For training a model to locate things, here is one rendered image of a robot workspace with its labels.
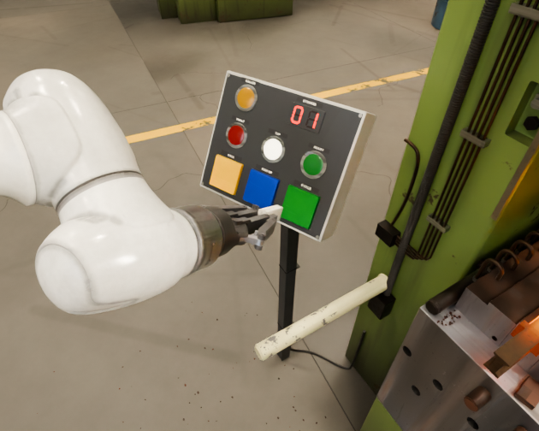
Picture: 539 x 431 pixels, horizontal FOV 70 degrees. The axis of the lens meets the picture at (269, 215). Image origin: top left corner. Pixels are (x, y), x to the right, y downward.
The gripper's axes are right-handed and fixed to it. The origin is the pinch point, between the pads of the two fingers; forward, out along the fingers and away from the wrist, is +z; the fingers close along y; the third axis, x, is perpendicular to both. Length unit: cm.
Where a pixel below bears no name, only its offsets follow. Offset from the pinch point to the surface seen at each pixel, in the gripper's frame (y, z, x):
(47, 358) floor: -91, 26, -109
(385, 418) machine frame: 34, 38, -53
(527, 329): 45.0, 7.5, -1.8
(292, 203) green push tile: -1.4, 12.4, 0.2
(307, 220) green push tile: 3.1, 12.4, -1.7
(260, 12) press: -265, 377, 103
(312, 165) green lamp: 0.2, 12.7, 9.5
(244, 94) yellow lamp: -20.3, 12.8, 18.7
